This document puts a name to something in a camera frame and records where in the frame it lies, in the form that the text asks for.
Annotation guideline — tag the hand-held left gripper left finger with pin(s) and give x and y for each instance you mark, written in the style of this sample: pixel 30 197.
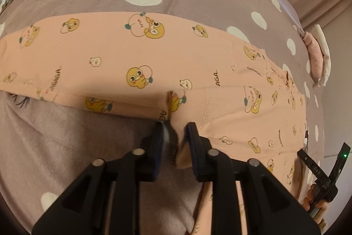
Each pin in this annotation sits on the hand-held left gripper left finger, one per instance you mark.
pixel 157 147

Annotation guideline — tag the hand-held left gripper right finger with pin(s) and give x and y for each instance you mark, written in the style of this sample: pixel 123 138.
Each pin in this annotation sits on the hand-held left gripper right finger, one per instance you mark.
pixel 192 147

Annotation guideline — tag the pink duck print pants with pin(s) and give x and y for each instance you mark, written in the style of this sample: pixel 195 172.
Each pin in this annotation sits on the pink duck print pants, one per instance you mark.
pixel 110 78

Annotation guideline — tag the person's right hand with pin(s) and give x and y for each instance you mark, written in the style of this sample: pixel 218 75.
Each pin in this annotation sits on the person's right hand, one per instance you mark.
pixel 311 192

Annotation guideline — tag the folded pink cloth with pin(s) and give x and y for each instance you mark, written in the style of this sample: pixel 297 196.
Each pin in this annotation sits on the folded pink cloth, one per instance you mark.
pixel 315 54

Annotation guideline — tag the folded white cloth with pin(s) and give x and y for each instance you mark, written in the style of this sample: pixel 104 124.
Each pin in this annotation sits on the folded white cloth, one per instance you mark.
pixel 323 39

